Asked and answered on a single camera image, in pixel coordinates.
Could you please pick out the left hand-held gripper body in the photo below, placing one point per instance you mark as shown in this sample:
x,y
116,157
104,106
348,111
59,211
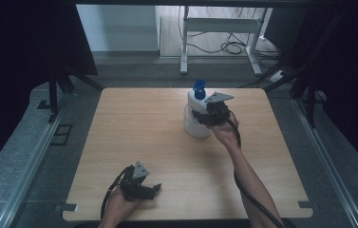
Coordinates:
x,y
132,186

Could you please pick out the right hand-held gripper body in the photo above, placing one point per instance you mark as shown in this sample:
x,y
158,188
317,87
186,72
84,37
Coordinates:
x,y
218,112

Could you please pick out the white pump bottle blue cap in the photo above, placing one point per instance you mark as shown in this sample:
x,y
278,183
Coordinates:
x,y
196,104

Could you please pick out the white mesh basket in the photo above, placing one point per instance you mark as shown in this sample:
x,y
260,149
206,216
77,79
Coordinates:
x,y
195,131

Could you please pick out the person's left hand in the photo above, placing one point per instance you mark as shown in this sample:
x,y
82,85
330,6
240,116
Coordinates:
x,y
119,207

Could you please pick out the person's right hand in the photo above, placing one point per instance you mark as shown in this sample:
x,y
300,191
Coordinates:
x,y
229,134

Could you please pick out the white power strip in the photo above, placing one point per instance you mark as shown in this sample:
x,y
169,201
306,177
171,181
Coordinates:
x,y
276,76

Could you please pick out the black metal stand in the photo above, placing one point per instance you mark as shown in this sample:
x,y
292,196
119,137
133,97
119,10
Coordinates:
x,y
310,104
53,95

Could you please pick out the black floor plate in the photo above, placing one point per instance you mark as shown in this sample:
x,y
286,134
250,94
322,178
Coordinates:
x,y
43,104

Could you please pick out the black curtain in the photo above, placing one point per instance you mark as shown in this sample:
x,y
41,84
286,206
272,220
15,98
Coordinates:
x,y
24,63
350,79

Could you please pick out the white metal desk frame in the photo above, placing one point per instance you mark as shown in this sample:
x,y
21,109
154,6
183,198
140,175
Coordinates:
x,y
221,25

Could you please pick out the black square floor frame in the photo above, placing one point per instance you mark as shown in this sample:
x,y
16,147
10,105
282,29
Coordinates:
x,y
53,139

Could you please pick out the aluminium floor rail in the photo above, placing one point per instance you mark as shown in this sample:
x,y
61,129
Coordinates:
x,y
328,164
31,171

